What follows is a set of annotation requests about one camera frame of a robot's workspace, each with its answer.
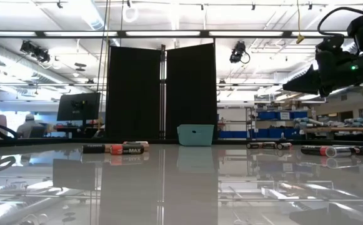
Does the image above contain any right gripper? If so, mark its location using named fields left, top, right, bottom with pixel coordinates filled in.
left=282, top=46, right=363, bottom=98

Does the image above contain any red and black alkaline battery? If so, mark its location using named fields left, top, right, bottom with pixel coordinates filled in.
left=332, top=144, right=363, bottom=156
left=300, top=145, right=329, bottom=157
left=109, top=144, right=145, bottom=156

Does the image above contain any blue storage bin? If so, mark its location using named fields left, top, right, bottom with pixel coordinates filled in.
left=289, top=111, right=309, bottom=120
left=257, top=127, right=301, bottom=139
left=217, top=130, right=248, bottom=139
left=257, top=111, right=277, bottom=121

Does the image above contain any wooden workbench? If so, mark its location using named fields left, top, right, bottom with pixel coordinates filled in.
left=302, top=126, right=363, bottom=133

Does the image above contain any metal shelf rack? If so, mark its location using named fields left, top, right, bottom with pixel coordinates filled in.
left=246, top=106, right=310, bottom=140

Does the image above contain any black rig crossbar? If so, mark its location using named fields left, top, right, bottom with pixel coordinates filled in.
left=0, top=29, right=349, bottom=39

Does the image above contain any black folding screen panel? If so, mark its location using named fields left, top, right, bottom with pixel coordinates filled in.
left=165, top=42, right=218, bottom=140
left=106, top=45, right=162, bottom=140

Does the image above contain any teal plastic bin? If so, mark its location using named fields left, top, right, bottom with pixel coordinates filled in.
left=177, top=124, right=215, bottom=147

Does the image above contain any black computer monitor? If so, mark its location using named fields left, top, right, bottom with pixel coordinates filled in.
left=56, top=92, right=102, bottom=122

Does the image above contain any black ceiling spotlight cluster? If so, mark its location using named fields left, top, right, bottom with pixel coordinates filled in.
left=19, top=39, right=51, bottom=64

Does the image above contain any person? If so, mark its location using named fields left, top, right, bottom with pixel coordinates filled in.
left=16, top=113, right=46, bottom=139

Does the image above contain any yellow hanging cable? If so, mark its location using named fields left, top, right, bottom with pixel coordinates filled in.
left=296, top=0, right=306, bottom=44

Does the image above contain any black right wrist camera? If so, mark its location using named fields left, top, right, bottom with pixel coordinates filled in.
left=316, top=33, right=346, bottom=53

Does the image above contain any black hanging camera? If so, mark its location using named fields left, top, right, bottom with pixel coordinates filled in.
left=229, top=40, right=251, bottom=65

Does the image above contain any black aluminium table frame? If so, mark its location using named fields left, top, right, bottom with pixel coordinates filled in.
left=0, top=138, right=363, bottom=148

